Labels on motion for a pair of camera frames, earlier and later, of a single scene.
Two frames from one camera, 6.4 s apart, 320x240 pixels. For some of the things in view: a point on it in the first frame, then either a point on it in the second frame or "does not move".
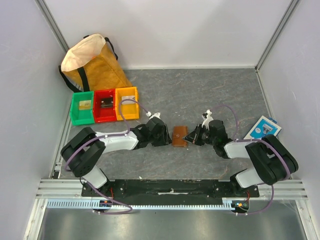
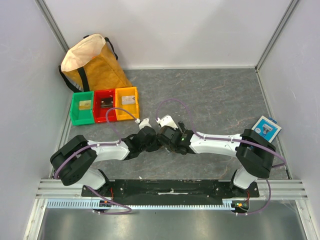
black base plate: x=171 y=190 does not move
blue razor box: x=263 y=126 does not move
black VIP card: x=105 y=103 does not move
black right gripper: x=198 y=135 to x=162 y=139
